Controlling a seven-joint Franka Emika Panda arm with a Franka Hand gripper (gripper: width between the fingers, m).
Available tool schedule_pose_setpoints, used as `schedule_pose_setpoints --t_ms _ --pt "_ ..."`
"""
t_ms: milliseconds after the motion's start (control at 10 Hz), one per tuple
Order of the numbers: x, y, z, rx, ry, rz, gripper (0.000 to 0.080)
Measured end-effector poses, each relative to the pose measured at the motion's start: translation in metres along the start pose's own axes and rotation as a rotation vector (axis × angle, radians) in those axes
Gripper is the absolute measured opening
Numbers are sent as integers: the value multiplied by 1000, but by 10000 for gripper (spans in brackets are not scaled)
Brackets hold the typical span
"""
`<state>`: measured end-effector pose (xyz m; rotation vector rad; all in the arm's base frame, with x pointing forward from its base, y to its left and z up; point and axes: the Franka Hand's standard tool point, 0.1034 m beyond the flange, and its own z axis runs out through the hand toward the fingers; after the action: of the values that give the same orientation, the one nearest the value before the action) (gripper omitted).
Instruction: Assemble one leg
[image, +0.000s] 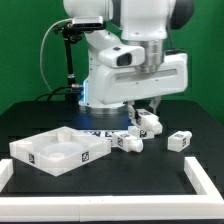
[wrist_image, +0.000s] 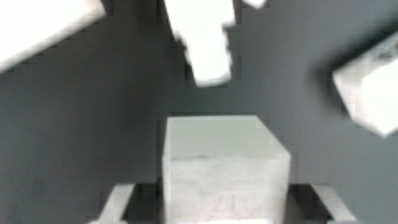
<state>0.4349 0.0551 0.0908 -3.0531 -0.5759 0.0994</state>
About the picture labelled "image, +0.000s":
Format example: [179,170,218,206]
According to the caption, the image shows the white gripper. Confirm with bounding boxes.
[95,53,188,113]

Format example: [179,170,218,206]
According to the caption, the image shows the white square tabletop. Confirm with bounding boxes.
[9,126,111,177]

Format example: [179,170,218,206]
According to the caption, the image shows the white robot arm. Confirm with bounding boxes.
[63,0,195,113]

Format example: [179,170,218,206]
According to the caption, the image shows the white sheet with tags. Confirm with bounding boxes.
[80,130,115,138]

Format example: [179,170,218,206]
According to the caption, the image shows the white U-shaped fence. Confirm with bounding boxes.
[0,157,224,222]

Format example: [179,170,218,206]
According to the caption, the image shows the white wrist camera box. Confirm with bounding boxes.
[98,45,145,69]

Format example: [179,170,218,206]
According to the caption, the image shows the black cables on table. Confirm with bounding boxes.
[35,83,84,102]

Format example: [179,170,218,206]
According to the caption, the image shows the black camera stand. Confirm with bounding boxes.
[54,22,82,103]

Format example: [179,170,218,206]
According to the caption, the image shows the grey background camera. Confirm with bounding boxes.
[72,16,104,30]

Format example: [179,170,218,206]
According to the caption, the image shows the grey camera cable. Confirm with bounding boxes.
[39,18,73,94]

